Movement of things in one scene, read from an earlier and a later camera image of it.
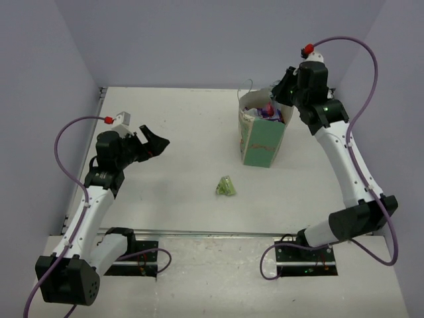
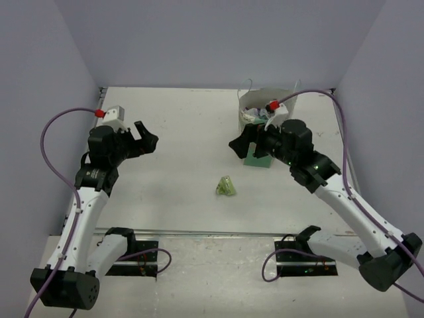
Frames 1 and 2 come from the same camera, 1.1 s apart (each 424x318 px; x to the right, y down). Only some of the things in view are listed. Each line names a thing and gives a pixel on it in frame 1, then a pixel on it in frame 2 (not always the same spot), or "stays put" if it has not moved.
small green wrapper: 225,186 stays put
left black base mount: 143,264 stays put
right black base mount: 293,261 stays put
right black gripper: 279,90 → 253,133
